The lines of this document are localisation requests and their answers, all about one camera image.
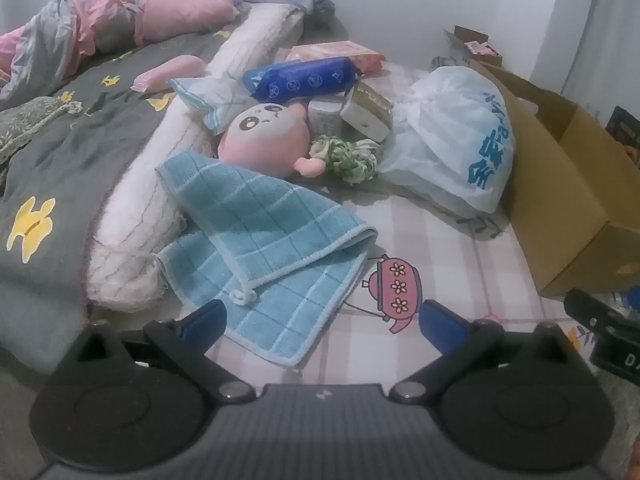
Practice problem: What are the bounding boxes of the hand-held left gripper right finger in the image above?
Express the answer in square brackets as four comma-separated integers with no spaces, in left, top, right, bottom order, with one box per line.
[389,299,596,403]

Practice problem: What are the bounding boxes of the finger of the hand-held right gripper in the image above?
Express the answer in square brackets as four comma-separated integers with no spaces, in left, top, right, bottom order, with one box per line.
[564,287,632,335]

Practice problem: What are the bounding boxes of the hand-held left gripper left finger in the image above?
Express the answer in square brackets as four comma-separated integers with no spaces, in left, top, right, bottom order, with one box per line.
[54,299,258,403]

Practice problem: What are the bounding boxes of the light blue checked towel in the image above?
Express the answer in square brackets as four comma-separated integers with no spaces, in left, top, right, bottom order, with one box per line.
[155,150,379,370]

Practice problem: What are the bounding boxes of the large brown cardboard box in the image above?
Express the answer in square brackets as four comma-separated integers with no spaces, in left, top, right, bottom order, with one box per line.
[470,57,640,301]

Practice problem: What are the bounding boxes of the pink round plush toy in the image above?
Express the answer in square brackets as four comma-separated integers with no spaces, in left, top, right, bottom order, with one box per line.
[216,101,326,179]

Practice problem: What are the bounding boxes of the white plastic bag blue print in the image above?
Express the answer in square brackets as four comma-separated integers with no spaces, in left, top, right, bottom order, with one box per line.
[377,66,516,213]

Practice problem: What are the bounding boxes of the light blue tissue pack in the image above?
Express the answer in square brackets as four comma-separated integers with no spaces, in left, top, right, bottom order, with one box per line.
[167,75,261,133]

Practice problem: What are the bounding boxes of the pink cloth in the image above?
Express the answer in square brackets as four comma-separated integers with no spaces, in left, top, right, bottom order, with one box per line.
[132,55,208,93]

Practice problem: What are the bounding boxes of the checked floor mat teapot print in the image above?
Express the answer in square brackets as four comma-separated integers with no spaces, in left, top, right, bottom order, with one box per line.
[90,55,640,391]

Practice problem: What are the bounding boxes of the black printed box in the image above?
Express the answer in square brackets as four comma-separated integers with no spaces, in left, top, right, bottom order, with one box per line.
[605,106,640,166]

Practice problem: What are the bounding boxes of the green white knotted cloth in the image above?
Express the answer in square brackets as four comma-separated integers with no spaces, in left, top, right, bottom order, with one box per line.
[309,135,379,186]

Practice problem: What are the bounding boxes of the grey quilt yellow stars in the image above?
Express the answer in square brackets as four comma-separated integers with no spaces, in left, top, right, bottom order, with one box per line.
[0,15,241,376]

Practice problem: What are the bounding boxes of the white box gold top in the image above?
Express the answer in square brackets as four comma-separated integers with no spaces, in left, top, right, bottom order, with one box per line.
[340,84,395,143]

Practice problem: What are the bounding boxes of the white printed jar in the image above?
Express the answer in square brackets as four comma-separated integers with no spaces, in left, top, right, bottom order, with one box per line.
[307,100,346,138]

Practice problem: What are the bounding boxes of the dark blue tissue pack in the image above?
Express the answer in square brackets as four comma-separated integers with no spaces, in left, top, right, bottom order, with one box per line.
[242,56,361,102]

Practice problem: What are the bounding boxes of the green floral blanket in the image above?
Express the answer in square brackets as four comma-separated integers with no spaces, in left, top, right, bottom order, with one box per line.
[0,95,83,166]

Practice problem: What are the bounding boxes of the small open cardboard box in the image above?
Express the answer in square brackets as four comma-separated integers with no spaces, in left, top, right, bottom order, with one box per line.
[444,25,506,68]

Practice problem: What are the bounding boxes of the grey curtain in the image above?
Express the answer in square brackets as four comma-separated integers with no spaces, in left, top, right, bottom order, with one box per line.
[530,0,640,126]

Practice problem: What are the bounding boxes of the pink wet wipes pack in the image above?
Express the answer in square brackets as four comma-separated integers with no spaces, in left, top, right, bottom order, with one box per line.
[285,40,387,78]

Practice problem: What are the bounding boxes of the pink grey duvet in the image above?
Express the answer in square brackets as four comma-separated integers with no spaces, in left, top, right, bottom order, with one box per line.
[0,0,241,101]

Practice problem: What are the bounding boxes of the grey clothing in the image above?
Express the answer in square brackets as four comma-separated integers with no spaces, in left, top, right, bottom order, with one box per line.
[307,0,336,31]

